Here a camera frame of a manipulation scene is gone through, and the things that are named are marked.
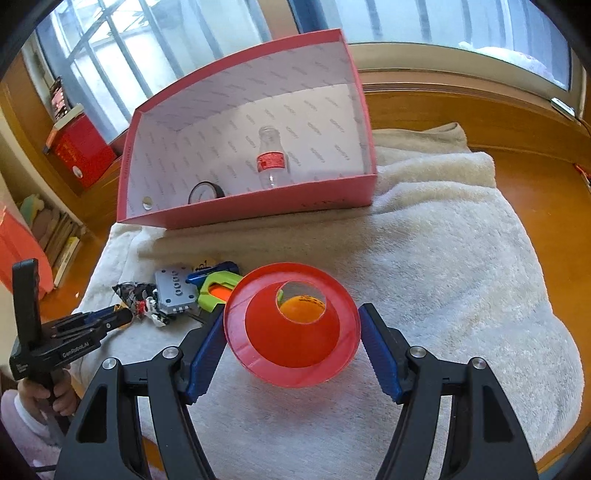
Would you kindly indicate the person's left forearm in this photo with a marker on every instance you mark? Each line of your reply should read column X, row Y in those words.
column 18, row 429

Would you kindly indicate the dark small packet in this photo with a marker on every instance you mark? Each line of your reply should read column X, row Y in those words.
column 57, row 97

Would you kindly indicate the small dark robot toy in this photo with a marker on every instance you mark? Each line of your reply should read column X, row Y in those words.
column 131, row 293

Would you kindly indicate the red small block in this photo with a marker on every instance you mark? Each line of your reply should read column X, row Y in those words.
column 295, row 355

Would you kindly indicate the row of books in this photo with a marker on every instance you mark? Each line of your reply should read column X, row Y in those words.
column 55, row 235

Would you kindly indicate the black tape roll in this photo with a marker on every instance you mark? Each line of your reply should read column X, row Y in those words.
column 203, row 193

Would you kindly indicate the white towel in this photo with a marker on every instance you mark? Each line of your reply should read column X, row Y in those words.
column 438, row 258

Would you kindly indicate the person's left hand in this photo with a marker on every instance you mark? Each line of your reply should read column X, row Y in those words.
column 64, row 401

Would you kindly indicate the red box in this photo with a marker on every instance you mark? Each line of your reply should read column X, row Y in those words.
column 83, row 152

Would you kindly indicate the robot toy figure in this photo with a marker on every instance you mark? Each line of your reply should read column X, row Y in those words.
column 152, row 310

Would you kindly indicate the green and orange toy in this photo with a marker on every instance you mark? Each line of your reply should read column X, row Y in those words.
column 217, row 288

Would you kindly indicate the grey building plate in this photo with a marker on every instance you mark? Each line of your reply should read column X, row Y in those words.
column 173, row 290

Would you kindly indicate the white cloth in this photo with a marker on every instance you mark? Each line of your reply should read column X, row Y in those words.
column 512, row 60

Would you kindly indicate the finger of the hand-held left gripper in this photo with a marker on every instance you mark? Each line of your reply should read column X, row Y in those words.
column 108, row 313
column 115, row 324

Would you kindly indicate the pink cardboard box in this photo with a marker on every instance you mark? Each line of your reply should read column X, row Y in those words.
column 249, row 115

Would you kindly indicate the orange ball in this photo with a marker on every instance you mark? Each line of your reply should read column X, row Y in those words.
column 302, row 310

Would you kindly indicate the orange bag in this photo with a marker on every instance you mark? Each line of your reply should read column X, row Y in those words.
column 21, row 249

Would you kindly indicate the window with bars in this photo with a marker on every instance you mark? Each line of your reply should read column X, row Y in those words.
column 138, row 46

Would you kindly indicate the blue plastic clip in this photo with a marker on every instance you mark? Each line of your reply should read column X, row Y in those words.
column 214, row 270

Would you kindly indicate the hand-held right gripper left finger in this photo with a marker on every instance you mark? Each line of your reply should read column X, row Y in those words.
column 207, row 355

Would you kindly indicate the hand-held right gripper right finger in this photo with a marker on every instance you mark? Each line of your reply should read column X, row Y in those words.
column 378, row 350

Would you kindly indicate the clear plastic bottle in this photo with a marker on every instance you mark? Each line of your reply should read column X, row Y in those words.
column 273, row 159

